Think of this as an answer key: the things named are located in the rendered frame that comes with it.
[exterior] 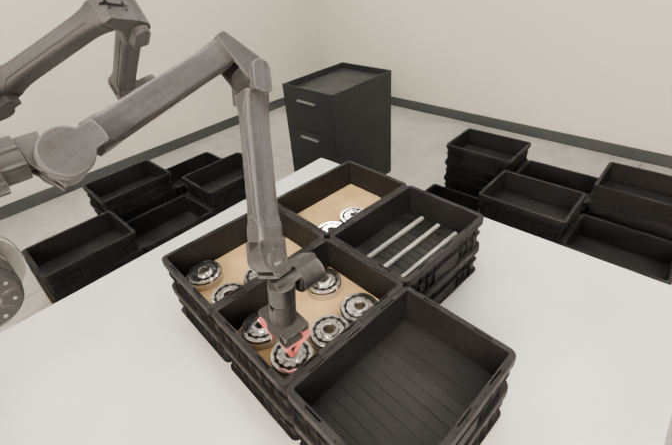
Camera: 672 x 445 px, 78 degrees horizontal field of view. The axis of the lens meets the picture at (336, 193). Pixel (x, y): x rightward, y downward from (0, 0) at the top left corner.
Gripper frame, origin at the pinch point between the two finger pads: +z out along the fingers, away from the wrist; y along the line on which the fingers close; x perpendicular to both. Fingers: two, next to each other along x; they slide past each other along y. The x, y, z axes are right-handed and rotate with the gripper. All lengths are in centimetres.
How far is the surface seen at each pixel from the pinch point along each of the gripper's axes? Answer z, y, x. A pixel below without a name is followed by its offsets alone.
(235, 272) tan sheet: 11.5, 38.7, -9.1
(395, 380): 6.8, -20.2, -16.0
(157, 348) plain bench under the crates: 26, 40, 18
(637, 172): 21, -22, -205
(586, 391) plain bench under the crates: 15, -51, -54
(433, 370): 6.0, -24.7, -24.1
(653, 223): 30, -40, -179
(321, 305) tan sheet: 8.7, 9.0, -18.9
